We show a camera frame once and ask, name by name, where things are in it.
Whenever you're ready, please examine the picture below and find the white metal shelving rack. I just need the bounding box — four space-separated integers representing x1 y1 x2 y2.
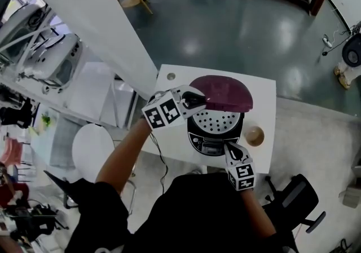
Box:
0 0 142 126

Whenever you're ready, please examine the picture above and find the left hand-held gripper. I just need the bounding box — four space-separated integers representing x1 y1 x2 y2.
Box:
141 85 209 131

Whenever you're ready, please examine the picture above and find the person's black shirt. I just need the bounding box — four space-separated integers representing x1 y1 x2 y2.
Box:
64 172 298 253

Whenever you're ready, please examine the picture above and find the white square column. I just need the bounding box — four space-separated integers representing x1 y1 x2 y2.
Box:
16 0 159 100

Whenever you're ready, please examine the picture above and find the black office chair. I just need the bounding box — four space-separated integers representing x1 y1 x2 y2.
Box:
262 173 327 234

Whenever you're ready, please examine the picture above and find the grey storage box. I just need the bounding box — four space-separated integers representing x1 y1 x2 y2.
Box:
338 187 361 209

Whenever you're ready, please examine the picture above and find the small wooden bowl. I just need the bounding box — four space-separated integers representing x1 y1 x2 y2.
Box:
244 125 265 148

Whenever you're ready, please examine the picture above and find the person's left forearm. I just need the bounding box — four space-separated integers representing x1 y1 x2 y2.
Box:
95 118 153 195

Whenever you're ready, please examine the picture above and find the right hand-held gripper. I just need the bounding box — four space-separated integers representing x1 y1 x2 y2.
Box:
223 142 256 192

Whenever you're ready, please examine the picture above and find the standing floor fan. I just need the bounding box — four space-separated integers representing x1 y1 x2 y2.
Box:
334 33 361 89

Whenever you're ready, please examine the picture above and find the white perforated steamer tray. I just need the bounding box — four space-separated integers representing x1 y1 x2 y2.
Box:
191 109 241 140

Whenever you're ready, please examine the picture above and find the person's right forearm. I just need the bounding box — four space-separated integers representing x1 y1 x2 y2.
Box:
239 189 276 237

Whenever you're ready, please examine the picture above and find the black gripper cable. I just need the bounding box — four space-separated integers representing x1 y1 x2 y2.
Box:
149 132 169 195

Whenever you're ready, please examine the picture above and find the pink chair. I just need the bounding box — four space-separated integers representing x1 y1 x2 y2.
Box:
0 136 23 166

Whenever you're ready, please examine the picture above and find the black mesh chair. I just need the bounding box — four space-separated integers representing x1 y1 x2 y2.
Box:
43 170 96 210

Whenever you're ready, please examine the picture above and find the white square table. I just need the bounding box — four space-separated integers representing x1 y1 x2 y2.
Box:
135 64 277 175

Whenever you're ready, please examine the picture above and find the round white side table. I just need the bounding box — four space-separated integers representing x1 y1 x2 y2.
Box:
72 123 116 184

